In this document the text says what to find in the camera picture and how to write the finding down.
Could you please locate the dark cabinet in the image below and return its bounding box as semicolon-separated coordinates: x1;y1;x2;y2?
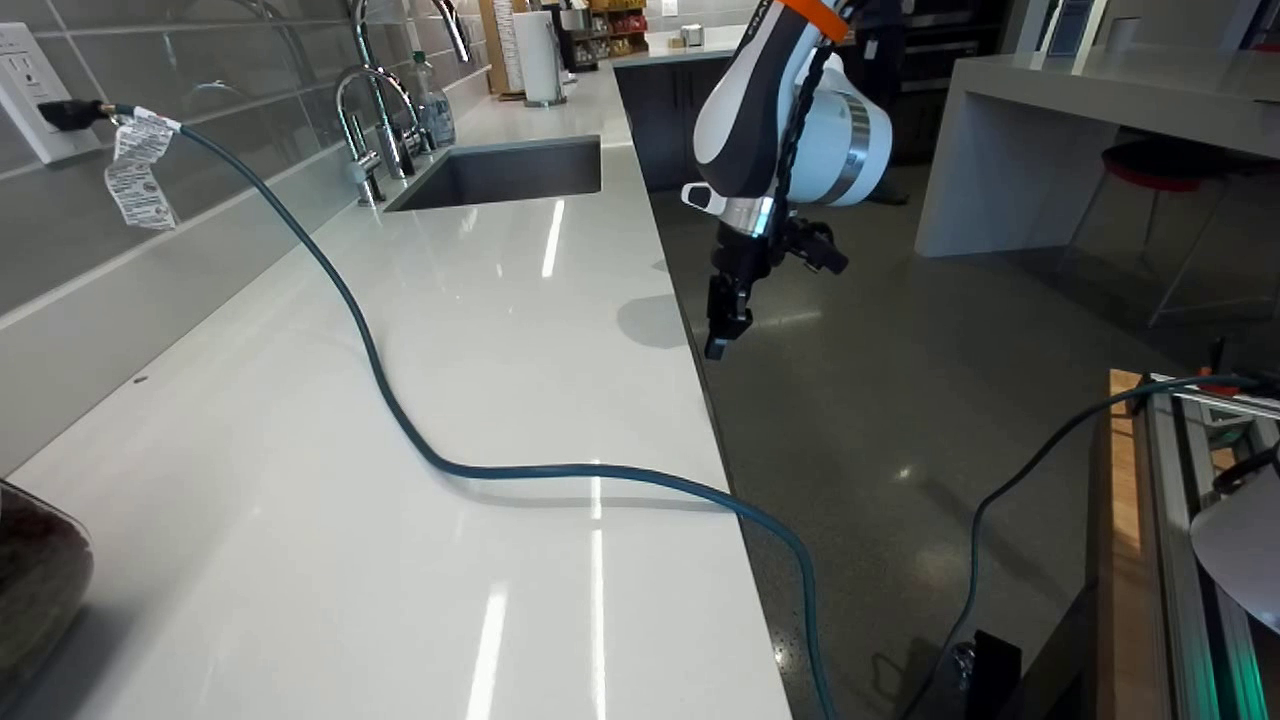
612;55;733;194

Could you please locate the dark sink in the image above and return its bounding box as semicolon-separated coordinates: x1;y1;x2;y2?
384;135;604;214

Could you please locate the shelf with goods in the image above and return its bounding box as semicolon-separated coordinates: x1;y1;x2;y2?
560;0;650;71

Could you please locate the black built-in oven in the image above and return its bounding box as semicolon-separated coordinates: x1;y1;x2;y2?
848;0;1013;167

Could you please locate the paper towel roll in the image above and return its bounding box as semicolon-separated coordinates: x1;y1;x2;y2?
511;10;568;109

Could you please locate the white island table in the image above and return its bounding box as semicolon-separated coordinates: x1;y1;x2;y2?
914;44;1280;260

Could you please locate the clear soap bottle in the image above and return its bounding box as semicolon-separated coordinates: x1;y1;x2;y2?
411;52;458;150

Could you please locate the tall chrome tap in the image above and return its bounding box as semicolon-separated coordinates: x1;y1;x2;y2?
348;0;473;182

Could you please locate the small chrome tap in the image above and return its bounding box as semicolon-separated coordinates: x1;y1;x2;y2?
334;65;433;209

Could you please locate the red stool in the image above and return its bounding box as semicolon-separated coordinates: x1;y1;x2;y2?
1058;137;1246;329

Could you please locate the orange clamp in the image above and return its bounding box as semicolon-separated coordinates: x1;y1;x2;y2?
1196;340;1280;403

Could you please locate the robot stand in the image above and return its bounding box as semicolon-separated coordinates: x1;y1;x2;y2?
1093;368;1280;720

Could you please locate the dark glass jar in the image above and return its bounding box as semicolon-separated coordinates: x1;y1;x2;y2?
0;479;96;703

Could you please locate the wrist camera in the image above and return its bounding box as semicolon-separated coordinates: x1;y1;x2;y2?
778;217;851;277

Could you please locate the dark green cable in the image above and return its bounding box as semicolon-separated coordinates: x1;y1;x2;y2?
37;98;843;720
898;372;1263;720

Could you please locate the black bracket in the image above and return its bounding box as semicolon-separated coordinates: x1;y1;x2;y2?
930;629;1024;720

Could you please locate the black cable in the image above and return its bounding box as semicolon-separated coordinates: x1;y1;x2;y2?
1211;444;1280;497

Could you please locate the white cable tag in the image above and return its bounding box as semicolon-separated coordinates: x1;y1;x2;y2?
103;106;184;232

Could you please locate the white wall socket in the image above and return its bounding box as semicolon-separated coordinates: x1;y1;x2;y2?
0;22;102;165

